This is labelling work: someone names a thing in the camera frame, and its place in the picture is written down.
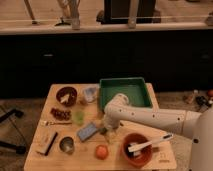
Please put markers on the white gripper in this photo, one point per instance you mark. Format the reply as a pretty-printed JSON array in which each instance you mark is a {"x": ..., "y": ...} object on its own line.
[{"x": 110, "y": 123}]

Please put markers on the green pepper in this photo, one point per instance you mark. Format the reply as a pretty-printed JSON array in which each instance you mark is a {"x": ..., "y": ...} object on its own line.
[{"x": 103, "y": 131}]

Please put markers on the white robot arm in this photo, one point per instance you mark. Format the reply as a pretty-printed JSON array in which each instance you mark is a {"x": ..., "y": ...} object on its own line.
[{"x": 194, "y": 125}]

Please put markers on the green plastic cup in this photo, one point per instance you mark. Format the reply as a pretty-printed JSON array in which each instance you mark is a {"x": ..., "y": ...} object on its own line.
[{"x": 78, "y": 117}]

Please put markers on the clear plastic cup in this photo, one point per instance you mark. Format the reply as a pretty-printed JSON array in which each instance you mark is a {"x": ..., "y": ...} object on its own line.
[{"x": 89, "y": 94}]

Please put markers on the metal cup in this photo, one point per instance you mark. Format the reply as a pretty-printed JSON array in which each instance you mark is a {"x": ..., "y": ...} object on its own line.
[{"x": 67, "y": 145}]

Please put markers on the blue sponge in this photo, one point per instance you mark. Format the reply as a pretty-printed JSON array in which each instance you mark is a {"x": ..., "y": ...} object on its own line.
[{"x": 86, "y": 132}]

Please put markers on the orange bowl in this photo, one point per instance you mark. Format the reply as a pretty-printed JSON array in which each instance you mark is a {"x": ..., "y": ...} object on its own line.
[{"x": 138, "y": 158}]

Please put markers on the orange fruit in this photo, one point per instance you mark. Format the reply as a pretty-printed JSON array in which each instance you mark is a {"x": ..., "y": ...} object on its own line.
[{"x": 101, "y": 152}]

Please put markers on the white brush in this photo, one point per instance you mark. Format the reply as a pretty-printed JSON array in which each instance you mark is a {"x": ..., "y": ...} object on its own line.
[{"x": 139, "y": 147}]

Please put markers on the green plastic tray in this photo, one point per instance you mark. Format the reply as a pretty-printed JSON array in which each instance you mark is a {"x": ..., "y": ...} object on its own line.
[{"x": 134, "y": 88}]

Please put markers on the wooden table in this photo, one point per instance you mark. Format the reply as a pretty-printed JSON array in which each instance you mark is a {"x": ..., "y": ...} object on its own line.
[{"x": 83, "y": 158}]

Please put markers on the brown grape bunch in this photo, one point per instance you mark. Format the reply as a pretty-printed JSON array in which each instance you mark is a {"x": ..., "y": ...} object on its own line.
[{"x": 60, "y": 114}]

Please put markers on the dark red bowl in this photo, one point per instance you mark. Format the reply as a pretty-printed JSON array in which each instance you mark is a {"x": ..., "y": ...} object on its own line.
[{"x": 67, "y": 96}]

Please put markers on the wooden black eraser block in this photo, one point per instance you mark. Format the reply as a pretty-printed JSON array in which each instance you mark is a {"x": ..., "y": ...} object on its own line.
[{"x": 46, "y": 142}]

